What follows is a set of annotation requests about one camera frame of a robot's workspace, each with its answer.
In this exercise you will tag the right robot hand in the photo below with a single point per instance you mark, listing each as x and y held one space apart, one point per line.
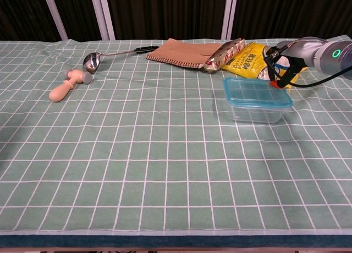
302 50

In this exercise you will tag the blue plastic lid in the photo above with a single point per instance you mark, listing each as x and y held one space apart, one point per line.
253 92

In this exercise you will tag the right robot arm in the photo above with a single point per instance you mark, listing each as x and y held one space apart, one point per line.
335 55

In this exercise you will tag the clear plastic container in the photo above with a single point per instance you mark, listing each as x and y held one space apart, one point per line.
258 115

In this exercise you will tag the yellow marshmallow bag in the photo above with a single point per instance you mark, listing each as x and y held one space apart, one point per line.
247 61

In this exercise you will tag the gold foil snack packet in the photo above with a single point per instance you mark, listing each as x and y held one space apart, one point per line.
222 57

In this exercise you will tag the brown spiral notebook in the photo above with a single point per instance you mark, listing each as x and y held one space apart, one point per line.
181 53

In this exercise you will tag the black curtain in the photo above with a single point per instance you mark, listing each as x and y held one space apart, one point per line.
165 11

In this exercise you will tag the green checked tablecloth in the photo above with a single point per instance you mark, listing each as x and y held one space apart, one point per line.
123 154

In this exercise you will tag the small wooden mallet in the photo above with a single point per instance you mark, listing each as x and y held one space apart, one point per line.
59 93

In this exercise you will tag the white frame post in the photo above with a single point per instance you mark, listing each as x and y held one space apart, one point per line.
103 16
230 16
55 16

